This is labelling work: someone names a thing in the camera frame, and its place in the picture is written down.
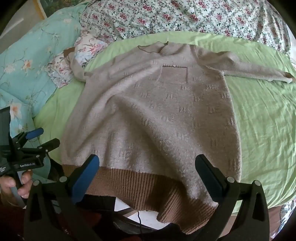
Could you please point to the teal floral quilt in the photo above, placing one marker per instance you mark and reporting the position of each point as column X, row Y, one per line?
column 25, row 76

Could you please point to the person's left hand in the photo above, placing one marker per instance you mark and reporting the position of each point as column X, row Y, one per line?
column 24, row 185

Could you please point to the light green bed sheet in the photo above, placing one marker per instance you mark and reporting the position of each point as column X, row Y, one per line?
column 261, row 129

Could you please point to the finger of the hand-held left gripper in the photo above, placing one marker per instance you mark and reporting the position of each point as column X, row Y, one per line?
column 34, row 133
column 49, row 144

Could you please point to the patchwork floral pillow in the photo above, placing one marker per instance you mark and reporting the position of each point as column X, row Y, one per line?
column 69, row 60

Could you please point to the beige knit sweater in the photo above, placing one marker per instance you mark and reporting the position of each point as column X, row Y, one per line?
column 150, row 115

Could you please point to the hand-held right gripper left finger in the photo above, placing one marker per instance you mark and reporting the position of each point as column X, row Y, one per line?
column 84, row 179

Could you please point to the white pink floral quilt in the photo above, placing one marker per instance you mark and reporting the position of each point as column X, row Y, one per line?
column 185, row 18

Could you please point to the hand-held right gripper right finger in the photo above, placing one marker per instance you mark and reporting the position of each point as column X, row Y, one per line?
column 209, row 179

